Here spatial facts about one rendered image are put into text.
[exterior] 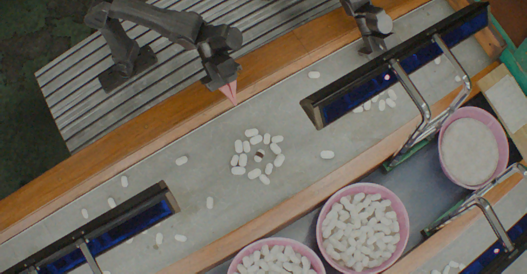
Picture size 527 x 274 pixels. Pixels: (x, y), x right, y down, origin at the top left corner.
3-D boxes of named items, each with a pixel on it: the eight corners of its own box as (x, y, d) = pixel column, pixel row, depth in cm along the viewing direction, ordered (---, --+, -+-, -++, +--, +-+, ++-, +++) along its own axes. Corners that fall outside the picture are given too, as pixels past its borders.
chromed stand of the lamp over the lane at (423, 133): (350, 123, 171) (380, 57, 129) (399, 92, 175) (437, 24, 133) (384, 175, 166) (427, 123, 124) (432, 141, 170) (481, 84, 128)
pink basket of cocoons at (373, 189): (293, 246, 158) (296, 241, 149) (348, 173, 166) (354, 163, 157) (366, 294, 154) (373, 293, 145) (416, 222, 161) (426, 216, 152)
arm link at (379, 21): (399, 24, 155) (383, -12, 149) (380, 39, 153) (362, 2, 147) (376, 20, 165) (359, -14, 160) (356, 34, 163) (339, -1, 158)
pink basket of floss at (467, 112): (422, 186, 165) (431, 177, 156) (436, 107, 174) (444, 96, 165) (491, 204, 163) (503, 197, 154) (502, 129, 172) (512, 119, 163)
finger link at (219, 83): (247, 103, 150) (232, 72, 147) (223, 117, 149) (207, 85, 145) (239, 97, 156) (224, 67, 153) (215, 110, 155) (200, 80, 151)
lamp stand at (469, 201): (419, 231, 160) (473, 197, 118) (465, 195, 164) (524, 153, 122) (448, 278, 155) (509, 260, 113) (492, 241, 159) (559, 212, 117)
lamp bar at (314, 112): (297, 103, 133) (300, 91, 127) (473, 3, 146) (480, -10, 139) (317, 132, 131) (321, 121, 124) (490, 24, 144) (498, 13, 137)
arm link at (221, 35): (247, 27, 143) (216, 3, 135) (237, 57, 140) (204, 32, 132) (214, 34, 150) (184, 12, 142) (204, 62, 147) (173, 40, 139)
